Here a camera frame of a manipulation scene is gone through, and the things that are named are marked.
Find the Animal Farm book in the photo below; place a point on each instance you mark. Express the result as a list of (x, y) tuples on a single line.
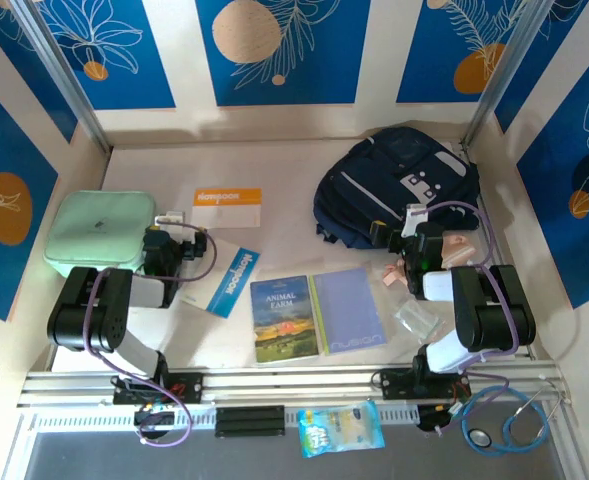
[(284, 320)]

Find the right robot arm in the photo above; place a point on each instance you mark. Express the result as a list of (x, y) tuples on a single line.
[(489, 310)]

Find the right black connector board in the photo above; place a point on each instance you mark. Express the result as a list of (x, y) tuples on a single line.
[(431, 417)]

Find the clear plastic bag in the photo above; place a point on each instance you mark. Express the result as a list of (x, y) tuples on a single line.
[(416, 320)]

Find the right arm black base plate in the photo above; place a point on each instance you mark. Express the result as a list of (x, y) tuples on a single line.
[(394, 385)]

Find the right aluminium frame post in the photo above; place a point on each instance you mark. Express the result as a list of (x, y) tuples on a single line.
[(504, 75)]

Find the blue stethoscope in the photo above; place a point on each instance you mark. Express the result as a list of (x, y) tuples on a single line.
[(481, 437)]

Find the aluminium frame post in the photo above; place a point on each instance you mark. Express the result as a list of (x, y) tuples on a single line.
[(59, 70), (504, 75)]

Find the black ribbed block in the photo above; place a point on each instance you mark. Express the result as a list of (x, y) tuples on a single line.
[(250, 421)]

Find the left black connector board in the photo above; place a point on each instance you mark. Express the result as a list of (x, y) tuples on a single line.
[(149, 415)]

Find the mint green lunch bag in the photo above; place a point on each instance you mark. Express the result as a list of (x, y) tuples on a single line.
[(94, 225)]

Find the left aluminium frame post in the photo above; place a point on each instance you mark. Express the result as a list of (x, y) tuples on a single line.
[(59, 70)]

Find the blue and white notebook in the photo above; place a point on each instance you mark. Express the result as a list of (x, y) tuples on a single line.
[(234, 280)]

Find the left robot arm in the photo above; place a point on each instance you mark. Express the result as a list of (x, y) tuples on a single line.
[(94, 310)]

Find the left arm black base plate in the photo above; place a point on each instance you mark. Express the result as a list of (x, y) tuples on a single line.
[(189, 387)]

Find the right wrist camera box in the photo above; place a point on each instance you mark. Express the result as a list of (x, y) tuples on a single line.
[(416, 215)]

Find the blue snack packet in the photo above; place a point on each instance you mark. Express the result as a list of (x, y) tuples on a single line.
[(339, 427)]

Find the lavender Nusign notebook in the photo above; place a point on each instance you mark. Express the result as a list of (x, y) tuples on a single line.
[(349, 310)]

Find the navy blue student backpack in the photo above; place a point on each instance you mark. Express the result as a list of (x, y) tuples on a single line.
[(374, 175)]

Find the black connector board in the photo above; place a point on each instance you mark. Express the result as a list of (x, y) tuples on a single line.
[(431, 417), (149, 415)]

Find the grey metal panel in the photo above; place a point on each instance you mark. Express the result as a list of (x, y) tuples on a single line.
[(224, 460)]

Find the orange and white notebook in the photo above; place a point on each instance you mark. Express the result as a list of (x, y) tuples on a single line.
[(226, 210)]

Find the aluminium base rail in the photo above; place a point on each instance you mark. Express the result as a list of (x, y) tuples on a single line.
[(299, 382)]

